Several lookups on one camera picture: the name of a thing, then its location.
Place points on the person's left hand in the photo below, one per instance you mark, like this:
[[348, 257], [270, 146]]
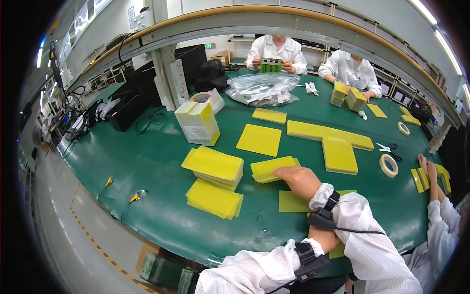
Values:
[[323, 239]]

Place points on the person's right hand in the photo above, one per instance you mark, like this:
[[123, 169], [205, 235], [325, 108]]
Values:
[[301, 182]]

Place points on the person's right fingers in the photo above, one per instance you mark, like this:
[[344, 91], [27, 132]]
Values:
[[284, 172]]

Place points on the small stack of yellow sheets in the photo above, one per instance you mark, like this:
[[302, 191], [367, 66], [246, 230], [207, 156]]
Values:
[[266, 169]]

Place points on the yellow-green flat sheet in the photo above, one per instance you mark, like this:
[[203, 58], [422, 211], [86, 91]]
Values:
[[337, 251], [292, 202]]

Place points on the single square yellow sheet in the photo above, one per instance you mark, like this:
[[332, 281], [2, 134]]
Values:
[[259, 139]]

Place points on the long row of yellow sheets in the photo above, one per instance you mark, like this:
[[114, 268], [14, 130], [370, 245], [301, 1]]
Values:
[[304, 130]]

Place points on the square stack of yellow sheets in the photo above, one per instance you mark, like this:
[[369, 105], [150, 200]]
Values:
[[339, 156]]

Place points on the thin stack of yellow sheets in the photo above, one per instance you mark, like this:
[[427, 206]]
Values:
[[269, 115]]

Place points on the black wrist band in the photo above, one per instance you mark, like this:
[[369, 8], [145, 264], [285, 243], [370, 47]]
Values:
[[325, 215], [310, 262]]

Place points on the tall stack of yellow sheets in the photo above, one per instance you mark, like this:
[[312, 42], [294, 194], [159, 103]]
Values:
[[215, 163]]

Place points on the fanned stack of yellow sheets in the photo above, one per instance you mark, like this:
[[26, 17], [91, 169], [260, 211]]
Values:
[[213, 198]]

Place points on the heap of clear plastic bags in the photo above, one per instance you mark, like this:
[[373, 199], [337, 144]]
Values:
[[262, 90]]

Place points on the white paper scraps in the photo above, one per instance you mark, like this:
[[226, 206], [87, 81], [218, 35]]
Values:
[[312, 88]]

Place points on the small white scrap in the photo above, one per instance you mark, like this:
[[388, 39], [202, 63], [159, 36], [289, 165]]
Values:
[[362, 115]]

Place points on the plastic-wrapped bundle of yellow sheets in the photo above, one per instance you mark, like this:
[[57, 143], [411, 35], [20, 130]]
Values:
[[198, 123]]

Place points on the large beige tape roll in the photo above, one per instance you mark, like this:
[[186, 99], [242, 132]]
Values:
[[383, 169]]

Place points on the green battery pack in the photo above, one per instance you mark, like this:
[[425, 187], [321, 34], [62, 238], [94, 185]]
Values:
[[271, 65]]

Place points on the tape roll in plastic bag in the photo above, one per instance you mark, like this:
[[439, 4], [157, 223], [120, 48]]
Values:
[[205, 97]]

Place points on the narrow yellow sheet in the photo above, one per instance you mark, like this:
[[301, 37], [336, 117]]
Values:
[[376, 111]]

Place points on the person's body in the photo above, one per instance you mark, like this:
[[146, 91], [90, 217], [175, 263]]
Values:
[[315, 286]]

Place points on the black bag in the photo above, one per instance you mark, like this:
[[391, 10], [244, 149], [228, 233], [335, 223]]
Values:
[[213, 75]]

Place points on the small beige tape roll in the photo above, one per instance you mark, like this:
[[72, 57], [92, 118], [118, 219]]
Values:
[[400, 126]]

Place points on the cardboard box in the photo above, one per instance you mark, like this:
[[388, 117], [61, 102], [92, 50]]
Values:
[[222, 57]]

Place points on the yellow strips set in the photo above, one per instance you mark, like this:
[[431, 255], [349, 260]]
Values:
[[418, 180]]

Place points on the yellow sheets pair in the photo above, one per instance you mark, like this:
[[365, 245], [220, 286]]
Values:
[[409, 117]]

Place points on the white power strip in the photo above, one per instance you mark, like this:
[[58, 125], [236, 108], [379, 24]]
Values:
[[179, 82]]

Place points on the black monitor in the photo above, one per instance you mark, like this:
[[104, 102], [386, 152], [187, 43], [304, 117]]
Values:
[[192, 62]]

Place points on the background shelf rack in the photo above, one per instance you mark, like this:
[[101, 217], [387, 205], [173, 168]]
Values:
[[400, 86]]

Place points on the green wrapped packs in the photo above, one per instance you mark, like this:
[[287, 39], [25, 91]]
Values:
[[165, 272]]

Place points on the black box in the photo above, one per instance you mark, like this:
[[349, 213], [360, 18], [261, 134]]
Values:
[[126, 110]]

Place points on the overhead workbench rail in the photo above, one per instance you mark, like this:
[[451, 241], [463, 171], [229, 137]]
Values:
[[257, 20]]

